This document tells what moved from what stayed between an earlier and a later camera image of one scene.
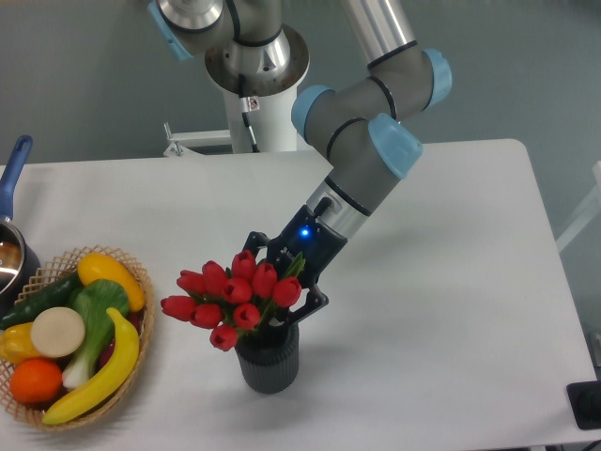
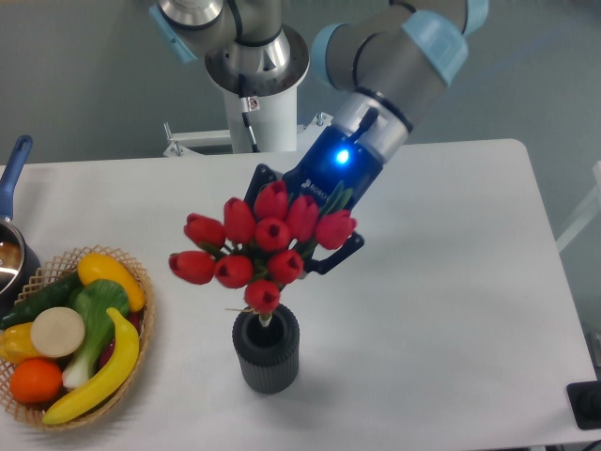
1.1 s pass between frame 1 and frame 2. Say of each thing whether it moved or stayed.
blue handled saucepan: stayed
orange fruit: stayed
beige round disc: stayed
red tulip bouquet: moved
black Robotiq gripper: moved
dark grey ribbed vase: stayed
